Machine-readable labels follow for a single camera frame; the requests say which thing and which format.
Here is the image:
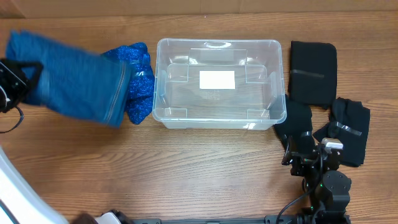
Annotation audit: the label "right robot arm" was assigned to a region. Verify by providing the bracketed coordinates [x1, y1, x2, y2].
[275, 136, 352, 224]

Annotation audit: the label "black folded garment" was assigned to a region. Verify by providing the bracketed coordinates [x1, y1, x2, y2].
[274, 95, 315, 154]
[288, 41, 338, 110]
[313, 98, 370, 167]

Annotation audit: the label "blue denim jeans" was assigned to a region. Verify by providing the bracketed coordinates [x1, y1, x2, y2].
[6, 31, 133, 128]

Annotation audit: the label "clear plastic storage bin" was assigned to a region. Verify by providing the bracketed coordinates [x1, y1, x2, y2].
[152, 38, 287, 130]

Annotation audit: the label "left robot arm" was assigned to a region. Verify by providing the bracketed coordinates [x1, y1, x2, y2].
[1, 58, 132, 224]

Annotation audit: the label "white label in bin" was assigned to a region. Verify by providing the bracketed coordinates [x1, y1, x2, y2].
[199, 71, 236, 90]

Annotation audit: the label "black folded garment right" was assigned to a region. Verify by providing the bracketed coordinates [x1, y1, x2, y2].
[313, 98, 370, 167]

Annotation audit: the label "black folded garment top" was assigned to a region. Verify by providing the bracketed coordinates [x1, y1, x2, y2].
[288, 41, 338, 110]

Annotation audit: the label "black folded garment middle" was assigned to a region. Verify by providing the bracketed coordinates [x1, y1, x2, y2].
[274, 95, 315, 154]

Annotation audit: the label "blue sequin garment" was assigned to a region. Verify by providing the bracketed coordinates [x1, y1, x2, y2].
[102, 42, 155, 124]

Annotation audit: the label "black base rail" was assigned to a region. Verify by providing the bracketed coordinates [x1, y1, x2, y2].
[130, 215, 305, 224]

